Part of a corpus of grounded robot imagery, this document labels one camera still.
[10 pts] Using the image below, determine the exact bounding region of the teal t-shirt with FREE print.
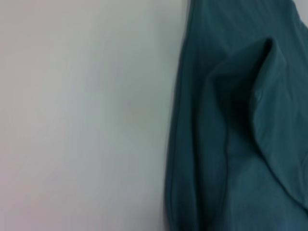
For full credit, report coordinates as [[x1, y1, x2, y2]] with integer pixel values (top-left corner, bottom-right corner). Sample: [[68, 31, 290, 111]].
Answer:
[[163, 0, 308, 231]]

